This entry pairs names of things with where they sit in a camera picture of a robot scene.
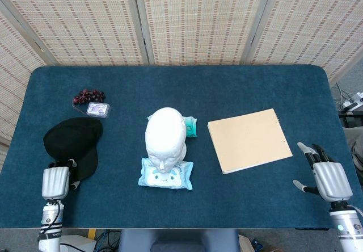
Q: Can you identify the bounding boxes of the dark red grape bunch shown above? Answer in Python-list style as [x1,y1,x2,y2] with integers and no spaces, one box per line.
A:
[72,89,107,114]

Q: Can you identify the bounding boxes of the white box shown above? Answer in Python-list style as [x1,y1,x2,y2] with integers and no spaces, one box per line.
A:
[58,234,97,252]

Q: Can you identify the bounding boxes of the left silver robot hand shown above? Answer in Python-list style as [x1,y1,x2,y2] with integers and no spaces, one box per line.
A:
[41,158,81,200]

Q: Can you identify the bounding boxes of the light blue wet wipes pack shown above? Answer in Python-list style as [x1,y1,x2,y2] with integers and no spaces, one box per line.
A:
[138,157,195,191]

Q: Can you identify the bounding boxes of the black baseball cap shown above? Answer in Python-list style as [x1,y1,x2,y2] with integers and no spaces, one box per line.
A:
[43,117,103,181]

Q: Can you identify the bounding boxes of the white mannequin head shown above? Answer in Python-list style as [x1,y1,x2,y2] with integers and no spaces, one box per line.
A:
[145,107,188,172]

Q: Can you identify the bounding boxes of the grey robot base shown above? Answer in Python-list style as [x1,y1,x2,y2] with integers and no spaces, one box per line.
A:
[118,229,239,252]

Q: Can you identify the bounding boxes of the tan spiral notebook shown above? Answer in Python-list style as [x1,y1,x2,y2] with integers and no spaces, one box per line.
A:
[207,108,293,175]

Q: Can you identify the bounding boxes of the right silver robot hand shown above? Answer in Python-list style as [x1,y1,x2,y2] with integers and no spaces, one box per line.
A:
[293,142,354,202]

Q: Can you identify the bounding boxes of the purple clear plastic box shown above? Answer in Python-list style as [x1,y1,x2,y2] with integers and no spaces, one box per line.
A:
[86,102,112,120]

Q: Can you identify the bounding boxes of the white power strip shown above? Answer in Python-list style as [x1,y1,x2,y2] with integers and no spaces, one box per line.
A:
[340,91,363,112]

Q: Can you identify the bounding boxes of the green wet wipes pack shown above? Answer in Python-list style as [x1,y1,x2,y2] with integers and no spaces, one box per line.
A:
[181,115,199,138]

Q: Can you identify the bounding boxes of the grey green fabric item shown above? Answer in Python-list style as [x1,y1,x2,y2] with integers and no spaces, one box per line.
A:
[342,126,363,167]

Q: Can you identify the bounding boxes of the brown cardboard box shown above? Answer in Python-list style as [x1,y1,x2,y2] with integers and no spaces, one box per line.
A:
[238,234,256,252]

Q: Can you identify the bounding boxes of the woven folding screen panel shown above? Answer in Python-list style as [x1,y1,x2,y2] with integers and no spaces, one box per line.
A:
[243,0,363,79]
[133,0,267,66]
[0,0,48,148]
[0,0,148,66]

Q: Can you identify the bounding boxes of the blue felt table cover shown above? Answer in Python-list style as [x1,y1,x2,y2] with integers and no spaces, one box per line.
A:
[0,64,362,230]

